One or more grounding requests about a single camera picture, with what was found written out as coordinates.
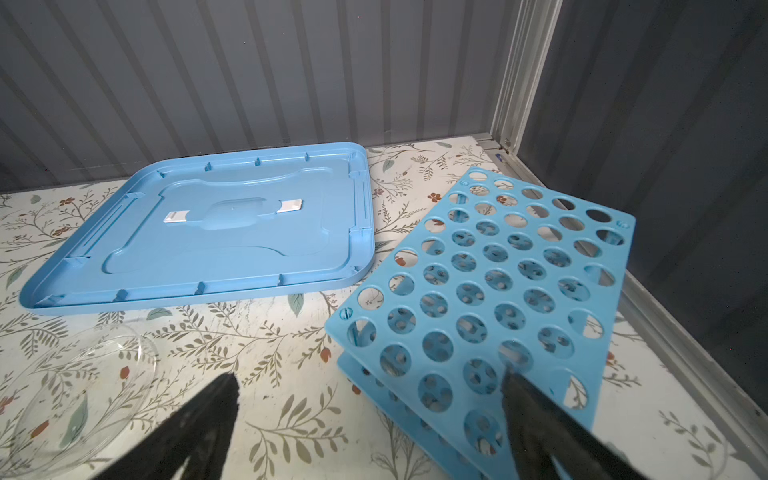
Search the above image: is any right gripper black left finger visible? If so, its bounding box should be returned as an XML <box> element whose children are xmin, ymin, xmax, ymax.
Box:
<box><xmin>95</xmin><ymin>373</ymin><xmax>239</xmax><ymax>479</ymax></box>

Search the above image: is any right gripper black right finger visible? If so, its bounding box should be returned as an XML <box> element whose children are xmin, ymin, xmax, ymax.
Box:
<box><xmin>501</xmin><ymin>369</ymin><xmax>644</xmax><ymax>479</ymax></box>

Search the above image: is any blue test tube rack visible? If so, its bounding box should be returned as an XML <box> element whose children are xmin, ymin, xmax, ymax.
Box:
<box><xmin>326</xmin><ymin>168</ymin><xmax>636</xmax><ymax>479</ymax></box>

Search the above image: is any clear glass petri dish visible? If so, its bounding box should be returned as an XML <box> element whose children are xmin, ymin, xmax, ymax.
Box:
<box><xmin>1</xmin><ymin>324</ymin><xmax>159</xmax><ymax>479</ymax></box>

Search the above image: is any blue plastic box lid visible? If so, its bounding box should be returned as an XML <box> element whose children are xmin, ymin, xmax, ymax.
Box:
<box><xmin>18</xmin><ymin>142</ymin><xmax>375</xmax><ymax>315</ymax></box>

